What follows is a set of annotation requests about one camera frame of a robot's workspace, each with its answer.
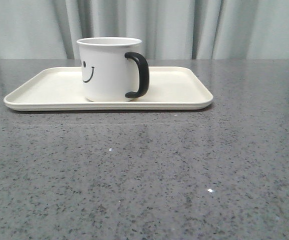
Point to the white smiley face mug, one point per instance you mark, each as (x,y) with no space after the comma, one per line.
(113,70)

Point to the cream rectangular plastic tray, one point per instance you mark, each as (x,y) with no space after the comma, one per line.
(59,89)

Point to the pale green curtain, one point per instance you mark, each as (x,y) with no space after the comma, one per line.
(169,29)

